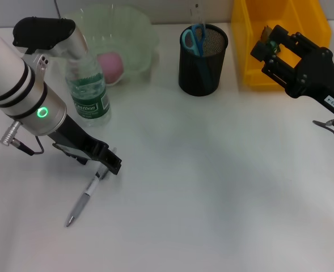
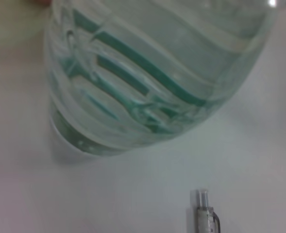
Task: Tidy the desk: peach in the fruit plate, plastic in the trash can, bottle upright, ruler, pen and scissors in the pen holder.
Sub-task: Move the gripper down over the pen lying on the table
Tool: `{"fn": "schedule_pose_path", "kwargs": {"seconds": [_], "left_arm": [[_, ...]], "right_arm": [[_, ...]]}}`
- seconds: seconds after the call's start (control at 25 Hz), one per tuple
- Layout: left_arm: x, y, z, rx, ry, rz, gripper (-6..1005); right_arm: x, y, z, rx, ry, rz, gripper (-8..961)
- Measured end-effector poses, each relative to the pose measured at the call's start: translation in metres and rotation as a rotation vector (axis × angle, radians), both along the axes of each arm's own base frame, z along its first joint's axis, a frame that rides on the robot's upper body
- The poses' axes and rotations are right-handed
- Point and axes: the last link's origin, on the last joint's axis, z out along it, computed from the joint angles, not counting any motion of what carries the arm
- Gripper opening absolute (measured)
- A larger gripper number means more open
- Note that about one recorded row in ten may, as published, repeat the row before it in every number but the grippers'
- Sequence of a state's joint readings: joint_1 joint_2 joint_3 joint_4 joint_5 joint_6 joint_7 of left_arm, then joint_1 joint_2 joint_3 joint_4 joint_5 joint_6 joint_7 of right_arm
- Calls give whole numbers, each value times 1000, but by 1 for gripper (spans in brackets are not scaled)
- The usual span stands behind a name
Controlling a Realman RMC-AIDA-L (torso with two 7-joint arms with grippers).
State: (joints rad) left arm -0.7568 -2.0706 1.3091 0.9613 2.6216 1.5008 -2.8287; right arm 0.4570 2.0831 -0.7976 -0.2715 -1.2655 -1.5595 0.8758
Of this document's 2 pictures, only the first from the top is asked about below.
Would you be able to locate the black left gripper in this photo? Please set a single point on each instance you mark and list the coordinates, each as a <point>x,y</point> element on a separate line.
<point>73,136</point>

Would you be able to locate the green translucent fruit bowl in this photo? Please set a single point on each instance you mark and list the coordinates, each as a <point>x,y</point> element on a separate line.
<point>132,37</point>

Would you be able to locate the yellow plastic bin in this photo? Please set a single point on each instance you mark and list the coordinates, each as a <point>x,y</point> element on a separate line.
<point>249,71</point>

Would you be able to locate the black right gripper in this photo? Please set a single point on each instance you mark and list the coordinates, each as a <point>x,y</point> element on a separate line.
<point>322,76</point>

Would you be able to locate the clear grey pen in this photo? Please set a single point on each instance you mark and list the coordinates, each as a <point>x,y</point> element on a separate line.
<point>84,195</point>

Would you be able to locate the clear water bottle green label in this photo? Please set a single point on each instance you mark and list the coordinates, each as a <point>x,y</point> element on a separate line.
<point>87,93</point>

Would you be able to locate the blue scissors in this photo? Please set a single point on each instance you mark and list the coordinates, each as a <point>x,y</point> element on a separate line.
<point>196,42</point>

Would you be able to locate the transparent ruler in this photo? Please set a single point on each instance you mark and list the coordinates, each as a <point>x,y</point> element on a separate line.
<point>198,17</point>

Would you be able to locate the green plastic wrapper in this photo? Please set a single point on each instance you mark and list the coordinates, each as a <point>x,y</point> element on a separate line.
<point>273,45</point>

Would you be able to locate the black mesh pen cup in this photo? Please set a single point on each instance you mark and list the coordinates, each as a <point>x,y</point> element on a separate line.
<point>220,65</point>

